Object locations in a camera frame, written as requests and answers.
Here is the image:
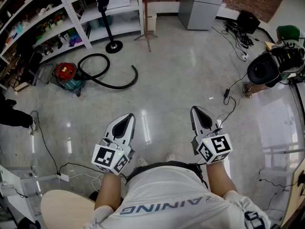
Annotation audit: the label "wooden desk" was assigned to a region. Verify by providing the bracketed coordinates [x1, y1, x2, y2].
[281, 160, 305, 229]

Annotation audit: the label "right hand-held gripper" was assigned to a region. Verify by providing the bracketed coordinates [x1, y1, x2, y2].
[190, 106, 233, 165]

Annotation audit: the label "black speaker box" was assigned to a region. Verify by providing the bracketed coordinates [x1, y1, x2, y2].
[236, 10, 261, 35]

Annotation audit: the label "red flower pot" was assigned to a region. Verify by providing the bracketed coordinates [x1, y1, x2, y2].
[54, 12, 65, 25]

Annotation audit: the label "tangle of black cables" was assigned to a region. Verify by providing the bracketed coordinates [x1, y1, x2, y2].
[221, 20, 255, 50]

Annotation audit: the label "red and teal vacuum cleaner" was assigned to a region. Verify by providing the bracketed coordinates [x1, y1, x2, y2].
[52, 62, 87, 92]

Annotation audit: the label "black coat stand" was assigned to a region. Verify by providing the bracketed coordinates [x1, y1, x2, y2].
[91, 0, 123, 54]

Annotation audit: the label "person's white left shoe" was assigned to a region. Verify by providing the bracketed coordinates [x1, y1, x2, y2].
[136, 156, 149, 168]

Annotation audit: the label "wooden coat stand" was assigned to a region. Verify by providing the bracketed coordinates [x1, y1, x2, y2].
[133, 0, 159, 53]

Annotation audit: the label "purple toy pieces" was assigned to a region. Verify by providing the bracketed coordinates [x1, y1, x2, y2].
[68, 34, 83, 48]

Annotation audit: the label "person's left forearm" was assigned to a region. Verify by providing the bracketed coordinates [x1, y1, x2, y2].
[94, 172, 124, 211]

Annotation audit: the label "person's white t-shirt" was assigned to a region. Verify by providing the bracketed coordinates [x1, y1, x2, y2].
[83, 165, 271, 229]

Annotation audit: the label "black power cable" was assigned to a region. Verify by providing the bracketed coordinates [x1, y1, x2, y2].
[30, 110, 60, 175]

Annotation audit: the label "person's right forearm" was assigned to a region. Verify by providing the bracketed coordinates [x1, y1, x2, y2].
[206, 161, 238, 198]

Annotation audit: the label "white floor box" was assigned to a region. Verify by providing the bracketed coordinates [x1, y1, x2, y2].
[143, 13, 158, 34]

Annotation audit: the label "round wooden table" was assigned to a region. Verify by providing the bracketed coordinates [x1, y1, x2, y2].
[40, 189, 96, 229]

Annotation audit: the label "black vacuum hose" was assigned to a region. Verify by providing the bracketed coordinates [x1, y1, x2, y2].
[77, 53, 139, 90]

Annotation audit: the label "navy blue cap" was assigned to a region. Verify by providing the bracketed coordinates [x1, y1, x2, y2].
[96, 0, 110, 13]

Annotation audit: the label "white metal shelving unit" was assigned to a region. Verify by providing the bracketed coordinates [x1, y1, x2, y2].
[0, 0, 145, 64]

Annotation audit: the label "person's black shorts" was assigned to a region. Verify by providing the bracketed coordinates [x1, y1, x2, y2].
[125, 160, 209, 189]

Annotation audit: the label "white frame desk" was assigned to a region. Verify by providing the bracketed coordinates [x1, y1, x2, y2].
[0, 165, 58, 229]

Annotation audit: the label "wooden chair frame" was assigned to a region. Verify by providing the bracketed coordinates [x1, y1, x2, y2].
[0, 53, 31, 92]

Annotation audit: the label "teal bucket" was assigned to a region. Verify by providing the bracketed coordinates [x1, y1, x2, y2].
[89, 15, 112, 30]

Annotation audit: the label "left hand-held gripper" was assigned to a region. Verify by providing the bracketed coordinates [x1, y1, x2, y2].
[91, 114, 136, 176]

